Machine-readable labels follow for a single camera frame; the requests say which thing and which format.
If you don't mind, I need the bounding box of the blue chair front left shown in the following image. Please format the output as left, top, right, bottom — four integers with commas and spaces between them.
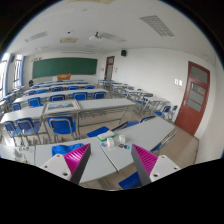
16, 117, 40, 141

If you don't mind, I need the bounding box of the white ceiling fan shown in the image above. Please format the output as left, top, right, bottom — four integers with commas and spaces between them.
89, 32, 103, 41

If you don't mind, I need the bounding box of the black wall speaker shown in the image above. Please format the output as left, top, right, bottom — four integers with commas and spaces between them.
121, 50, 127, 57

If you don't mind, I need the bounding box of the blue chair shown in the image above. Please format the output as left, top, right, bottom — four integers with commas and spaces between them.
46, 116, 77, 140
16, 117, 40, 141

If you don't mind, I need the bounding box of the red-brown door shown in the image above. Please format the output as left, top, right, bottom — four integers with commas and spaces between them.
175, 61, 210, 136
104, 56, 115, 80

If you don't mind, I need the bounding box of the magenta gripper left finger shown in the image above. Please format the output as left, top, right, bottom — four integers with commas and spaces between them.
39, 143, 92, 185

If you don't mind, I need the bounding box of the grey desk second row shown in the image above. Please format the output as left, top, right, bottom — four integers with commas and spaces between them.
78, 98, 135, 113

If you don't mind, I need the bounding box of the red-brown near door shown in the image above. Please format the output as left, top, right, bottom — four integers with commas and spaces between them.
175, 61, 210, 136

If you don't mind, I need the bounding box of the green chalkboard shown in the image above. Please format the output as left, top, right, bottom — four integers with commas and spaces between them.
32, 57, 98, 78

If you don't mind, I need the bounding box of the framed picture on desk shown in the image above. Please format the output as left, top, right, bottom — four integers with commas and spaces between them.
44, 100, 80, 114

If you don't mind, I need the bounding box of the blue cloth on desk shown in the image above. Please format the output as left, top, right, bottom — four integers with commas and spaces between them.
51, 143, 82, 155

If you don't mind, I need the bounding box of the grey desk front left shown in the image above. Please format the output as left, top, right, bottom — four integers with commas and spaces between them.
0, 138, 116, 184

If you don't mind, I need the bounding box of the grey desk front right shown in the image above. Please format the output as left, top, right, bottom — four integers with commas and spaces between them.
102, 117, 175, 171

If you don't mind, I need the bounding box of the red-brown far door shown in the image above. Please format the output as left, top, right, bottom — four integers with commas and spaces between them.
104, 56, 115, 80

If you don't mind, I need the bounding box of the white box green lid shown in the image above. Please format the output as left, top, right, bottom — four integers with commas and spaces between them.
97, 130, 115, 141

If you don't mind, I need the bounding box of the blue chair front centre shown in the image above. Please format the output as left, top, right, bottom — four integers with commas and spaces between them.
46, 116, 77, 140

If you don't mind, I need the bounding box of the grey desk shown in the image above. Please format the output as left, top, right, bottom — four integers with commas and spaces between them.
0, 138, 116, 184
102, 117, 175, 171

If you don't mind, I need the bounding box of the small white cup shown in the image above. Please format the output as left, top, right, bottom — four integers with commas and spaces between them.
119, 135, 126, 144

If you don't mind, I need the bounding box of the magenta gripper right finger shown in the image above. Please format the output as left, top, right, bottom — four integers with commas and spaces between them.
130, 143, 181, 187

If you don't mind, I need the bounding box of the wooden lectern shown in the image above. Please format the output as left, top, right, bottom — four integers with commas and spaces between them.
57, 74, 71, 80

